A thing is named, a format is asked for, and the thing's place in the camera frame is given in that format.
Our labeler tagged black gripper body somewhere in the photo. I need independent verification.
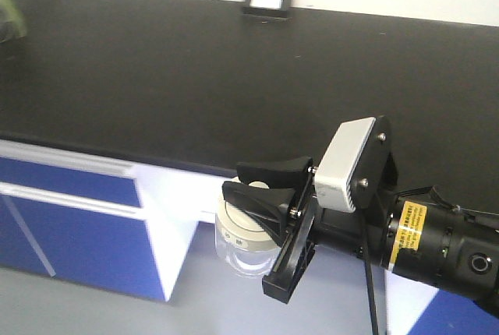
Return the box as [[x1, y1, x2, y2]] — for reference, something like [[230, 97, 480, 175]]
[[262, 167, 398, 303]]

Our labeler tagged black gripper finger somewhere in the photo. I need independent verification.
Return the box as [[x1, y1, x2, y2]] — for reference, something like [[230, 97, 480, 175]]
[[236, 157, 313, 191], [222, 181, 296, 247]]

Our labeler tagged glass jar with white lid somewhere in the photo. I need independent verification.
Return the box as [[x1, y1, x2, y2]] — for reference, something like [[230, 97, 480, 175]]
[[214, 195, 280, 278]]

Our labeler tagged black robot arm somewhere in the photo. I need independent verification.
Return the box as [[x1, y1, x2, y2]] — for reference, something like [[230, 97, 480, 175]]
[[222, 173, 498, 316]]

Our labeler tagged blue lab cabinet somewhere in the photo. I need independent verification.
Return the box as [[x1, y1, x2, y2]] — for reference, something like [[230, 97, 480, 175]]
[[1, 140, 225, 302]]

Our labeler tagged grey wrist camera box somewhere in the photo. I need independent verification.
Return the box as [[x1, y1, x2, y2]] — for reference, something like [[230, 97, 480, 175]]
[[313, 117, 376, 213]]

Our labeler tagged black camera cable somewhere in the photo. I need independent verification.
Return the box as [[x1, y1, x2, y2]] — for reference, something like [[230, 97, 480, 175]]
[[362, 249, 380, 335]]

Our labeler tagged black wall socket box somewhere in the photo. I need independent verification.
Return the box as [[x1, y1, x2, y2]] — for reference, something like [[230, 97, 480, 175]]
[[241, 0, 293, 19]]

